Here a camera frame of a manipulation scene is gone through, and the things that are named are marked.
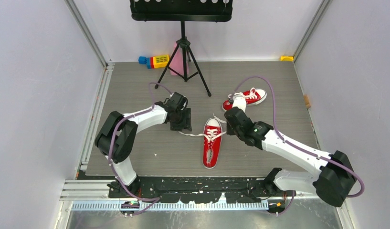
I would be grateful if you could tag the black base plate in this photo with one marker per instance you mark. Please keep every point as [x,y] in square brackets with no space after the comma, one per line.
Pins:
[199,190]

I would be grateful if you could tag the small brown wall block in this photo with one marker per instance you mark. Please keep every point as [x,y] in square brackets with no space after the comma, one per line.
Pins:
[307,101]

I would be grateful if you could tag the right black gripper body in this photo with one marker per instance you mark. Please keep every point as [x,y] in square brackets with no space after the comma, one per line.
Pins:
[233,131]

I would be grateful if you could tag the yellow corner object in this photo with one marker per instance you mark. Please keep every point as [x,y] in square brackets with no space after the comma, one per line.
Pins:
[286,58]

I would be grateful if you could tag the black music stand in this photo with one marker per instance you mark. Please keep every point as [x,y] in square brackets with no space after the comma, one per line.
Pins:
[182,11]

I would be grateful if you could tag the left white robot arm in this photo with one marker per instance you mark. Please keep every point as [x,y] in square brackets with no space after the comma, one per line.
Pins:
[117,135]

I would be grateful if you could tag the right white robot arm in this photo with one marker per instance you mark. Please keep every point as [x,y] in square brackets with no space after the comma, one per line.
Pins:
[327,175]

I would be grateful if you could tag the red sneaker with laces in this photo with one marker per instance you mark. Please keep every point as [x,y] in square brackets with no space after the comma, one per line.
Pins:
[212,137]

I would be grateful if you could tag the pink foam block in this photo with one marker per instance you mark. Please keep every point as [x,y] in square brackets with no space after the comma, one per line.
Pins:
[177,62]

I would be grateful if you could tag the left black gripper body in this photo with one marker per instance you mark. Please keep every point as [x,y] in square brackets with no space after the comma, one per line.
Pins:
[182,120]

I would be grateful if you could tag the red sneaker far right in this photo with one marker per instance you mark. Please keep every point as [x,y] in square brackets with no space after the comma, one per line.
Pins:
[253,97]

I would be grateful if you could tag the colourful toy block stack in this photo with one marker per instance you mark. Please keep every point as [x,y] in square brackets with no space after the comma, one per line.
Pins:
[154,62]

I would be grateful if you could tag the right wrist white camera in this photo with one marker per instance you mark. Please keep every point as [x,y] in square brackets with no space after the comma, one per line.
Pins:
[239,102]

